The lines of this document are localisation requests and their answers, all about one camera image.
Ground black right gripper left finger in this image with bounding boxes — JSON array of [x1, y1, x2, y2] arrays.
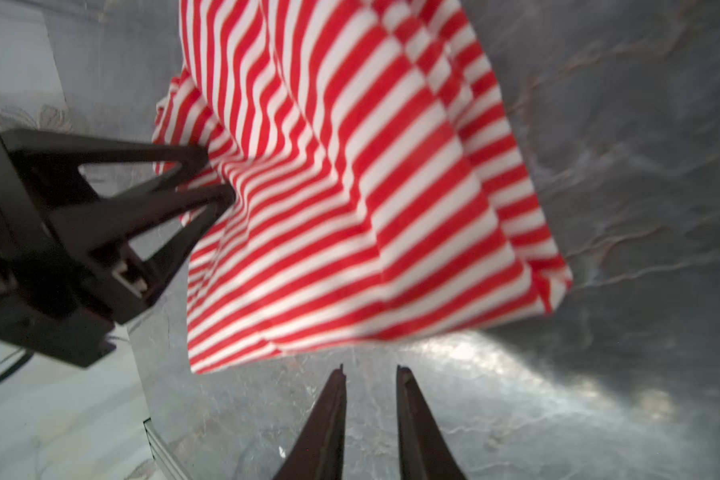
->
[[273, 367, 347, 480]]

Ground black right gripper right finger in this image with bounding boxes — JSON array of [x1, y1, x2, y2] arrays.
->
[[396, 365, 466, 480]]

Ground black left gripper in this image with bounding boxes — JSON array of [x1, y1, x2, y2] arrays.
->
[[0, 129, 236, 368]]

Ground red white striped tank top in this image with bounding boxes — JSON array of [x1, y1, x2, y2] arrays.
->
[[153, 1, 573, 374]]

